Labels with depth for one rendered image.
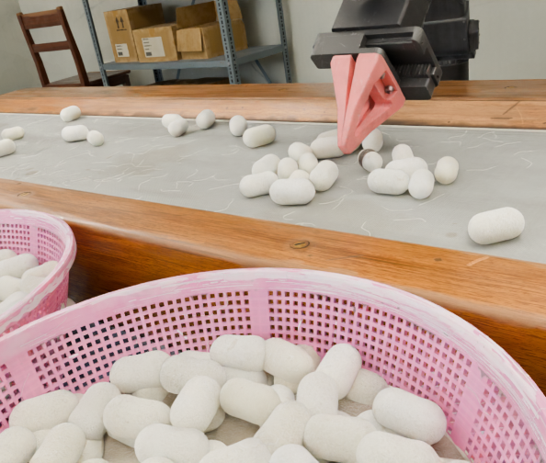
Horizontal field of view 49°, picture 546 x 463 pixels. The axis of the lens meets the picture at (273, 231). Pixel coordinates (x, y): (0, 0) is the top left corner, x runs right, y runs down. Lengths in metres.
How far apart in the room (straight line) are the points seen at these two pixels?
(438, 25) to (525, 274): 0.67
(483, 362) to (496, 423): 0.02
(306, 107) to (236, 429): 0.52
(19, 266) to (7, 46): 4.81
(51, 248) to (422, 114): 0.40
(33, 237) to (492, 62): 2.38
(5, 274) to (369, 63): 0.33
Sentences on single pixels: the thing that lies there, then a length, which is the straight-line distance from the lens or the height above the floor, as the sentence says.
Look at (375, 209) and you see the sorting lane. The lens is 0.45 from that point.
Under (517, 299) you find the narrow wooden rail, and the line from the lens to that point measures 0.29.
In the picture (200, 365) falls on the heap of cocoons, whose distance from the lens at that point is 0.30.
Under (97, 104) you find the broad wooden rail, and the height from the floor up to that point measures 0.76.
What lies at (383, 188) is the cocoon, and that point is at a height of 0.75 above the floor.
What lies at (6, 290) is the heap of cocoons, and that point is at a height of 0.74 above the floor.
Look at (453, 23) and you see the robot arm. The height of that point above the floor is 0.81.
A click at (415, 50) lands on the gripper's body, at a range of 0.53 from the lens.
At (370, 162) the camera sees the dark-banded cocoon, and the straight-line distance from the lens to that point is 0.52.
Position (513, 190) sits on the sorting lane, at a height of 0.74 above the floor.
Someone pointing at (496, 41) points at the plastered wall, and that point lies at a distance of 2.69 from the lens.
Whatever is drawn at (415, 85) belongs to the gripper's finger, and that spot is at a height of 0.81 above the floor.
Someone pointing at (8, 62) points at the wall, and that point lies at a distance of 5.26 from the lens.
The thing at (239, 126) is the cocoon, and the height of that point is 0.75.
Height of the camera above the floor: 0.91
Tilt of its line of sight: 24 degrees down
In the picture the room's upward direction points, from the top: 9 degrees counter-clockwise
